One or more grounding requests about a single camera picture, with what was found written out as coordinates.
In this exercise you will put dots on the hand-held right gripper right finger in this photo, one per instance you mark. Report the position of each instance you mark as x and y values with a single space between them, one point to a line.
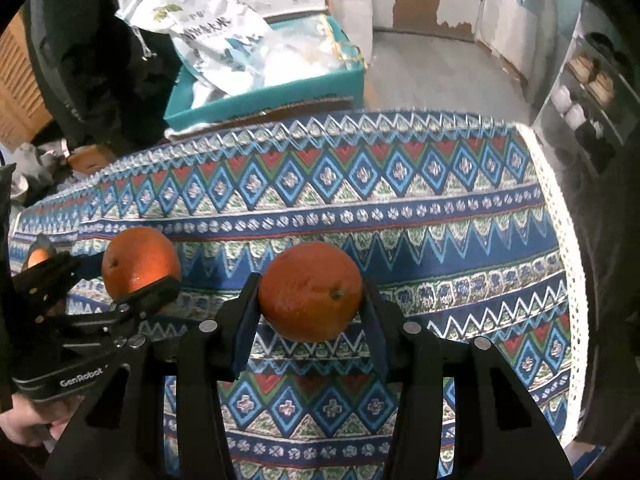
375 330

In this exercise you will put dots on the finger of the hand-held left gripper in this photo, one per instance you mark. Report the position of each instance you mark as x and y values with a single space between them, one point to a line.
150 295
55 280

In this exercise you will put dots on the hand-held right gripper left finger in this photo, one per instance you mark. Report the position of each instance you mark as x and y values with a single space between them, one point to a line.
245 330

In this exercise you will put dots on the large orange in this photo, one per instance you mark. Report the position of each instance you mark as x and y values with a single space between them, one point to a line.
310 290
135 260

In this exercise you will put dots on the person's left hand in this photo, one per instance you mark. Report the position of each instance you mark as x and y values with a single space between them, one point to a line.
25 420

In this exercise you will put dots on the small tangerine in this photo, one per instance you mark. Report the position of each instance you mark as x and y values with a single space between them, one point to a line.
37 259

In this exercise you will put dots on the light grey sweatshirt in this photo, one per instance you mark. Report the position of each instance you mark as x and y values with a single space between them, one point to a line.
40 165

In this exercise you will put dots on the blue patterned tablecloth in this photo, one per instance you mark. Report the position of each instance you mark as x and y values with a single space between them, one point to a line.
400 210

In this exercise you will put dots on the wooden stool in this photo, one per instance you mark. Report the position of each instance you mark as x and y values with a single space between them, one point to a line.
90 157

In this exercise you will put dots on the wooden louvered door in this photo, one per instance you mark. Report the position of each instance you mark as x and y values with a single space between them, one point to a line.
20 90

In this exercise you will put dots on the dark hanging clothes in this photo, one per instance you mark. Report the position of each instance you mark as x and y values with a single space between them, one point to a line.
100 60

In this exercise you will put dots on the teal cardboard box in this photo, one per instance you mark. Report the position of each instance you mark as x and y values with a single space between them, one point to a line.
280 95

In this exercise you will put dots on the white printed plastic bag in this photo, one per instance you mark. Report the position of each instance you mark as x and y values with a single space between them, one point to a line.
215 35

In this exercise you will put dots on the grey shoe rack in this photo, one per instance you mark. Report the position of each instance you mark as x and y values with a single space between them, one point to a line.
555 130

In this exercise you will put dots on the clear plastic bag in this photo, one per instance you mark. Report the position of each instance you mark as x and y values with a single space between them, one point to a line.
300 55

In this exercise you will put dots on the black shoe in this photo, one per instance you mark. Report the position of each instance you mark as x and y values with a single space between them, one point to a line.
595 147

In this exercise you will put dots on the white shoe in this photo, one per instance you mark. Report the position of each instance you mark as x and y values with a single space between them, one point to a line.
575 116
561 99

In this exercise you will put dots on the tan shoe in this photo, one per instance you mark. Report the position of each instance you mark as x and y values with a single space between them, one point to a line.
582 67
601 87

